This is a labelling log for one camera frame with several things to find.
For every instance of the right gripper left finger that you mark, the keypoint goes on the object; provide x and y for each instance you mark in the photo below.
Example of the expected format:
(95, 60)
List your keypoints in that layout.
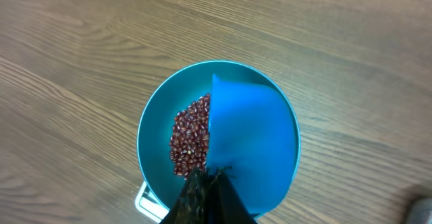
(189, 208)

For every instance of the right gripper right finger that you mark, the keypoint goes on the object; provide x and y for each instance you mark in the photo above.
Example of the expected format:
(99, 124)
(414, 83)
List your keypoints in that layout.
(227, 207)

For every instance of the blue measuring scoop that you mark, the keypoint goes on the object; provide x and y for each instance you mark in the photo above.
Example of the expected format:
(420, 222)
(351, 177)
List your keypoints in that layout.
(254, 133)

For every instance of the white kitchen scale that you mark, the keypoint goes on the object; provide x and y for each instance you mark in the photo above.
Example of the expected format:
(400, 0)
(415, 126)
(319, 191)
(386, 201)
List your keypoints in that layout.
(147, 204)

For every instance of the red beans in bowl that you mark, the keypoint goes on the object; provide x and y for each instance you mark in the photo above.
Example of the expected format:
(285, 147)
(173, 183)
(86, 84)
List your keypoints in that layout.
(190, 139)

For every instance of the teal bowl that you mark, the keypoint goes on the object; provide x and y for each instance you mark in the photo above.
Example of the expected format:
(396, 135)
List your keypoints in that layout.
(157, 120)

